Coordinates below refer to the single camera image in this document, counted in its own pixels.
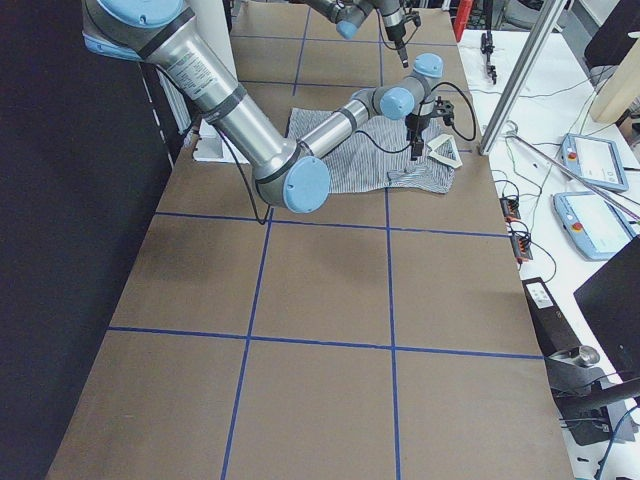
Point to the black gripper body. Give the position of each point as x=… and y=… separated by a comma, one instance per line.
x=394, y=30
x=414, y=124

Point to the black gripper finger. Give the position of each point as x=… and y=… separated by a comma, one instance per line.
x=416, y=147
x=402, y=53

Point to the navy white striped polo shirt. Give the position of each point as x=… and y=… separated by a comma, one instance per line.
x=373, y=156

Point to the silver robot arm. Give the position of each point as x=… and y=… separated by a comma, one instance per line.
x=348, y=16
x=287, y=173

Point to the orange black connector strip far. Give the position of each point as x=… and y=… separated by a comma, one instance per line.
x=510, y=208

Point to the orange black connector strip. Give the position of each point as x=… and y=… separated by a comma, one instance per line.
x=510, y=208
x=521, y=246

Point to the orange black connector strip near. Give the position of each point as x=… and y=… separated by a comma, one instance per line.
x=521, y=246

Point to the blue teach pendant far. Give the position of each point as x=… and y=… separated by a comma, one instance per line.
x=595, y=160

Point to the blue teach pendant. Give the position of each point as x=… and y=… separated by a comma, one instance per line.
x=595, y=160
x=598, y=230

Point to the blue teach pendant near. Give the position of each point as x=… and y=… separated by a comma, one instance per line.
x=598, y=230

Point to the black box with label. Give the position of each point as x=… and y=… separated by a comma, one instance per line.
x=560, y=347

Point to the black monitor corner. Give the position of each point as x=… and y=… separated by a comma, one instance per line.
x=609, y=302

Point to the black camera clamp mount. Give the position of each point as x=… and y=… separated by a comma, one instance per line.
x=487, y=49

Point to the aluminium camera post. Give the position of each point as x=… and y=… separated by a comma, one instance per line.
x=523, y=32

